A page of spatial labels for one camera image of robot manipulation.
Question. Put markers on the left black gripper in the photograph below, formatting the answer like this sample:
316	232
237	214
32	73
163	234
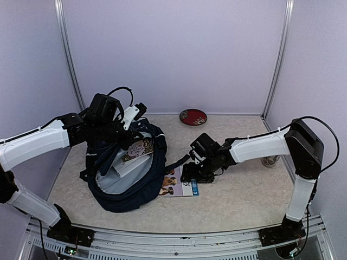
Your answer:
133	136

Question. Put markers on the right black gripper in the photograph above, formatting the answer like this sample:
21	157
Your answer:
189	173

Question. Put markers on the dog cover booklet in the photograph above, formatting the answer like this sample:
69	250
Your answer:
173	186

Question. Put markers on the pink magazine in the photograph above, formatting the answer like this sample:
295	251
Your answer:
138	149

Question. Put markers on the white coffee cover book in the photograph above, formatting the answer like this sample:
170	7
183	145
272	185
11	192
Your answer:
124	168

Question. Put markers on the navy blue backpack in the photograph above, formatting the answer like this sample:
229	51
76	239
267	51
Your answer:
122	180

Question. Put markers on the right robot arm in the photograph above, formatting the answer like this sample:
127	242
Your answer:
296	140

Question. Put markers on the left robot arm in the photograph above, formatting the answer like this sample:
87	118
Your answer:
104	120

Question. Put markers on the red floral round dish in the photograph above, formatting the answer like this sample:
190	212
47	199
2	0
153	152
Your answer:
193	117

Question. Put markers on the beige ceramic mug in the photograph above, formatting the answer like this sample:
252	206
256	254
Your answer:
269	162

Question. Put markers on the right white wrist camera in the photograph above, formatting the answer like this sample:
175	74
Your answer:
194	156

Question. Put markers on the front aluminium rail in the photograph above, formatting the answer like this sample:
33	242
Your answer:
116	244

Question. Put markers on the left aluminium frame post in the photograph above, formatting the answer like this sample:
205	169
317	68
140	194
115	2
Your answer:
60	15

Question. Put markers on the aluminium frame post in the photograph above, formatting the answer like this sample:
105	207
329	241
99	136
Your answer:
285	32
60	15

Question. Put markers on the right aluminium frame post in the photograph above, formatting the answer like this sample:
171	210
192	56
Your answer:
285	32

